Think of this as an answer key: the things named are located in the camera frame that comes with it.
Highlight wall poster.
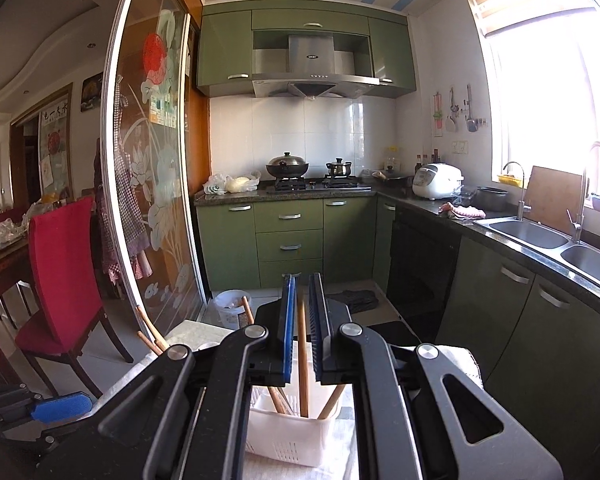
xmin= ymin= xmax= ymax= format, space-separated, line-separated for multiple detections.
xmin=37 ymin=85 xmax=75 ymax=198

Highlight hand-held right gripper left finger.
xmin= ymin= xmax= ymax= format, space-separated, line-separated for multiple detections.
xmin=45 ymin=274 xmax=297 ymax=480

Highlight dark stone countertop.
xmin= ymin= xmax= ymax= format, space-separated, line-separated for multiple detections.
xmin=194 ymin=182 xmax=600 ymax=311

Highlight green sink base cabinets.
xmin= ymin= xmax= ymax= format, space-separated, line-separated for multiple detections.
xmin=447 ymin=235 xmax=600 ymax=480

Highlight plain wooden chopstick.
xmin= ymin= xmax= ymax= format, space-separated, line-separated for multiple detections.
xmin=296 ymin=299 xmax=311 ymax=419

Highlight glass sliding door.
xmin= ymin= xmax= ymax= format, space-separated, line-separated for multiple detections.
xmin=100 ymin=0 xmax=212 ymax=330

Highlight white plastic bucket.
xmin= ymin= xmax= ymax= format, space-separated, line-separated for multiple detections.
xmin=214 ymin=290 xmax=254 ymax=331

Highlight checkered apron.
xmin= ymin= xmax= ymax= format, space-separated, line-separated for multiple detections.
xmin=95 ymin=150 xmax=152 ymax=282

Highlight green upper kitchen cabinets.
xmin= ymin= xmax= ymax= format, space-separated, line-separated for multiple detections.
xmin=196 ymin=2 xmax=418 ymax=100

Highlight dark frying pan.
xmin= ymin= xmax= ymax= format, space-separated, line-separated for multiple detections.
xmin=371 ymin=169 xmax=415 ymax=185

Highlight green stove base cabinets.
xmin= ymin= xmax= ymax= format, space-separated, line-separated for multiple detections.
xmin=195 ymin=195 xmax=396 ymax=293

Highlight tall steel faucet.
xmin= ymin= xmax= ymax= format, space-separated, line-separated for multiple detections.
xmin=567 ymin=141 xmax=600 ymax=245

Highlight black built-in dishwasher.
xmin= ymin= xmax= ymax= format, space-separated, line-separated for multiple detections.
xmin=386 ymin=207 xmax=462 ymax=328

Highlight white plastic utensil holder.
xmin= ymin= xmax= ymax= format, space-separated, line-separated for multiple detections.
xmin=245 ymin=384 xmax=344 ymax=469

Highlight kitchen window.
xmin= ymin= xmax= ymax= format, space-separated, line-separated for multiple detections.
xmin=467 ymin=0 xmax=600 ymax=213

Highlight black gas stove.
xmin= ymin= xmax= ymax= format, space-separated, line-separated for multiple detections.
xmin=265 ymin=176 xmax=373 ymax=192

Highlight stainless steel double sink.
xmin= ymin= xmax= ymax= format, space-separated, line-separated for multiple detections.
xmin=472 ymin=215 xmax=600 ymax=301

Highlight black wok with lid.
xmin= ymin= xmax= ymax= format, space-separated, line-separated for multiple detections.
xmin=266 ymin=151 xmax=311 ymax=181

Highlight short steel faucet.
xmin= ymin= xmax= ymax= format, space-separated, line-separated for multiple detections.
xmin=502 ymin=161 xmax=532 ymax=222

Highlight stainless steel range hood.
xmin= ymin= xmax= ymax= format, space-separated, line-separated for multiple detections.
xmin=251 ymin=34 xmax=381 ymax=100

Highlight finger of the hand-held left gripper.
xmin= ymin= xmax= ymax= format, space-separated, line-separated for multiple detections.
xmin=0 ymin=385 xmax=95 ymax=426
xmin=0 ymin=421 xmax=98 ymax=448

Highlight small dark wall picture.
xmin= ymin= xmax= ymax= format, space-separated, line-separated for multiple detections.
xmin=80 ymin=74 xmax=104 ymax=112

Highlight white rice cooker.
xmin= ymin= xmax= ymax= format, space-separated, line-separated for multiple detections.
xmin=412 ymin=162 xmax=465 ymax=201

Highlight dark wooden dining table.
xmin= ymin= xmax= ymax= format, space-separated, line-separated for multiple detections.
xmin=0 ymin=237 xmax=37 ymax=322

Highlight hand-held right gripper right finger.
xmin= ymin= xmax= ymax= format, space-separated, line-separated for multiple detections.
xmin=308 ymin=274 xmax=565 ymax=480

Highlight hanging wall strip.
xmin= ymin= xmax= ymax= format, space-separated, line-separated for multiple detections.
xmin=431 ymin=91 xmax=446 ymax=137

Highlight window blind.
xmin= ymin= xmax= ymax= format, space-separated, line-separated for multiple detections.
xmin=467 ymin=0 xmax=600 ymax=38

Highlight white plastic bag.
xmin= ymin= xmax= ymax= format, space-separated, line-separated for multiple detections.
xmin=202 ymin=171 xmax=262 ymax=196

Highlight black inner pot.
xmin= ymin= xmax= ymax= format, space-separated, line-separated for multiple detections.
xmin=476 ymin=186 xmax=509 ymax=212

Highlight crumpled clear plastic bag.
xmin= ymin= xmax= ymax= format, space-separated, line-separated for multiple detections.
xmin=0 ymin=219 xmax=30 ymax=247

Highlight pink dish cloth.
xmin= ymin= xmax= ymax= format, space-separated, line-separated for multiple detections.
xmin=440 ymin=202 xmax=486 ymax=220

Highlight dark floor rag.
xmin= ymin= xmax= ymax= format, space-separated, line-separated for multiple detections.
xmin=337 ymin=289 xmax=379 ymax=313

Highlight row of wooden chopsticks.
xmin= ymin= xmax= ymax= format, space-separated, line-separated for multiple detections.
xmin=136 ymin=296 xmax=348 ymax=420

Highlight small dark cooking pot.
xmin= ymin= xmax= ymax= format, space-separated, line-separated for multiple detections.
xmin=326 ymin=157 xmax=354 ymax=179

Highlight wooden cutting board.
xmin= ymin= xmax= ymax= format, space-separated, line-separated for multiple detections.
xmin=522 ymin=165 xmax=586 ymax=235

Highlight pale blue patterned tablecloth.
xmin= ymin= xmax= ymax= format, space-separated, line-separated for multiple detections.
xmin=100 ymin=320 xmax=483 ymax=480

